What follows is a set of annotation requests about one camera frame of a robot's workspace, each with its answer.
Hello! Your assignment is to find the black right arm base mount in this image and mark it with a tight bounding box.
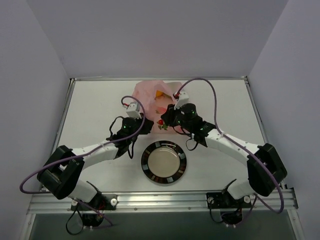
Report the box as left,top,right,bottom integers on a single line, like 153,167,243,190
206,191,253,228

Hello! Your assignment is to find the pink plastic bag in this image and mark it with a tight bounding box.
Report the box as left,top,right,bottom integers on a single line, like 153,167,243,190
132,80,182,134

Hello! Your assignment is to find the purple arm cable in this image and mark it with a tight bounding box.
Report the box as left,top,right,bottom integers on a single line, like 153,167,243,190
19,96,146,230
173,77,285,215

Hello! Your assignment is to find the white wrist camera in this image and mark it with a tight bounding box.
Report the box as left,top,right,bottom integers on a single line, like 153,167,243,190
173,91,189,110
123,101,142,119

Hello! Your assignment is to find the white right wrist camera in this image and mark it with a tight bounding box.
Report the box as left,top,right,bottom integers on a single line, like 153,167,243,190
173,91,189,110

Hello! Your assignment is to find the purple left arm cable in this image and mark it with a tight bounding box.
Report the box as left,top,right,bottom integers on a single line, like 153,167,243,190
19,96,146,230

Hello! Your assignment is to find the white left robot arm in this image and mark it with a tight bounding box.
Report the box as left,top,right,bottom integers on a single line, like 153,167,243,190
36,117,154,210

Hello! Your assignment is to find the red fake berries sprig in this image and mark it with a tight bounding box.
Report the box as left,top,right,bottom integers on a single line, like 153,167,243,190
156,119,168,131

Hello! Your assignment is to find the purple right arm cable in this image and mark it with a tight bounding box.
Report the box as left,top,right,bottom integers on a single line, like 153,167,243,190
173,77,285,215

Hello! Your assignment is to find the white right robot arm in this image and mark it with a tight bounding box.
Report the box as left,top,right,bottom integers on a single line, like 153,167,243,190
160,103,288,207

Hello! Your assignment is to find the aluminium front rail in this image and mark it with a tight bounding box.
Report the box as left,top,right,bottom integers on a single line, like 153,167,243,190
28,188,300,213

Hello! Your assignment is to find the dark rimmed ceramic plate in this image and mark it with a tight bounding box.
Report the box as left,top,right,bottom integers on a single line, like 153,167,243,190
140,140,187,185

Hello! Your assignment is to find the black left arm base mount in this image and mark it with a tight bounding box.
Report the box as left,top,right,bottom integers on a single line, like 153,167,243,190
69,192,118,230

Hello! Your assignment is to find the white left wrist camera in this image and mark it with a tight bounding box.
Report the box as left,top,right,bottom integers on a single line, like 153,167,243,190
123,101,142,119

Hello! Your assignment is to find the orange fake fruit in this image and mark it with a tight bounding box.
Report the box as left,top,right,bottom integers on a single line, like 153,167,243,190
155,90,164,98

